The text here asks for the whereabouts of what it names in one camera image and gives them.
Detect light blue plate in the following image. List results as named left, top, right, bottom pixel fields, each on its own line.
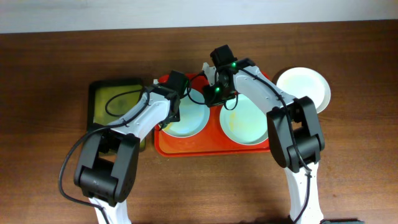
left=162, top=89, right=210, bottom=138

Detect white plate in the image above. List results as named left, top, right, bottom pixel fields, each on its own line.
left=276, top=67, right=331, bottom=113

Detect yellow green scrub sponge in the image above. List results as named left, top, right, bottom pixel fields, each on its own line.
left=162, top=123, right=172, bottom=131

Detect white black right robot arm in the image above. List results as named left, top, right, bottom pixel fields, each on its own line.
left=202, top=58, right=325, bottom=223

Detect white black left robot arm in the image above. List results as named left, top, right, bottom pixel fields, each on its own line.
left=73, top=85, right=184, bottom=223

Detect red plastic serving tray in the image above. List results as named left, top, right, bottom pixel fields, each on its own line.
left=154, top=73, right=269, bottom=157

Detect black tray with yellow water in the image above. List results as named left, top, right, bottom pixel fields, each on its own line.
left=86, top=77, right=147, bottom=153

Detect pale green plate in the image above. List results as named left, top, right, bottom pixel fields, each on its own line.
left=220, top=94, right=268, bottom=146

